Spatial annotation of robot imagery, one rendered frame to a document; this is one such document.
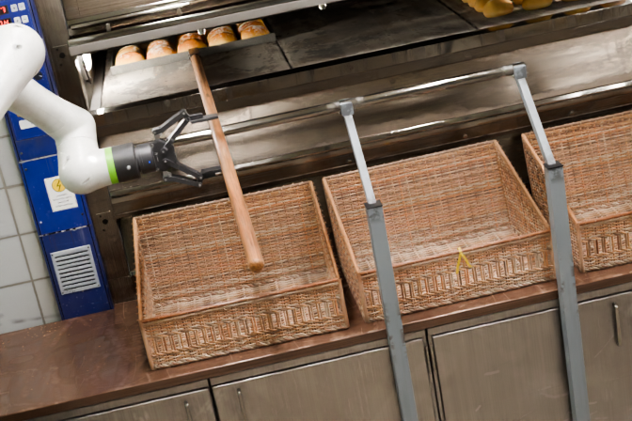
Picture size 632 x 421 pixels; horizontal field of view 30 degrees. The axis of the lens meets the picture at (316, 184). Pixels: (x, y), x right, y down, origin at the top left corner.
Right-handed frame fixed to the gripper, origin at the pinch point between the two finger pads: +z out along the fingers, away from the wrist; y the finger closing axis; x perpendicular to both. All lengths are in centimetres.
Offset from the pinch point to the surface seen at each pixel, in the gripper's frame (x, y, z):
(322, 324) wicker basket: -4, 58, 17
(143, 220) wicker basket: -52, 35, -26
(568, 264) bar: 7, 52, 84
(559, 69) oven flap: -53, 17, 107
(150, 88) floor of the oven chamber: -72, 1, -15
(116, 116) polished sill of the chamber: -55, 3, -26
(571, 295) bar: 7, 61, 84
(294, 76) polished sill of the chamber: -54, 2, 27
